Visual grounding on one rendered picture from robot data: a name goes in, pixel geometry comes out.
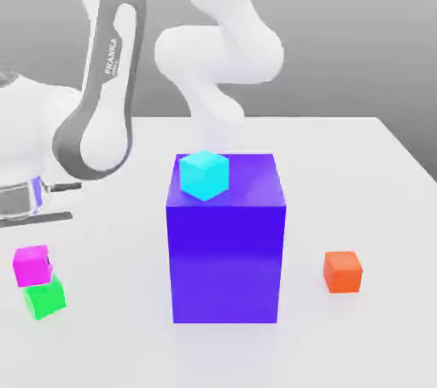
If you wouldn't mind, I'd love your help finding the small orange cube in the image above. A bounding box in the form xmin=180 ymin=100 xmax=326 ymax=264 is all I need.
xmin=323 ymin=250 xmax=364 ymax=294

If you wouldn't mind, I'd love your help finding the small magenta cube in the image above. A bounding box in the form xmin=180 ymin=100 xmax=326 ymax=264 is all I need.
xmin=12 ymin=244 xmax=55 ymax=289

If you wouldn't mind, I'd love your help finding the large blue box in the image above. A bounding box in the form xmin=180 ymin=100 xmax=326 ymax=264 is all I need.
xmin=165 ymin=153 xmax=287 ymax=325

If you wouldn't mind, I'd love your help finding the small cyan cube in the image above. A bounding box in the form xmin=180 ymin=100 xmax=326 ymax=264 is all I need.
xmin=178 ymin=149 xmax=230 ymax=202

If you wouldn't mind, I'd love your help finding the small green cube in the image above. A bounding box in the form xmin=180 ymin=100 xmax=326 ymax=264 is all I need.
xmin=22 ymin=272 xmax=68 ymax=321

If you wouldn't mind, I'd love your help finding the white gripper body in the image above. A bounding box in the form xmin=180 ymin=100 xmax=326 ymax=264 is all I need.
xmin=0 ymin=210 xmax=75 ymax=241

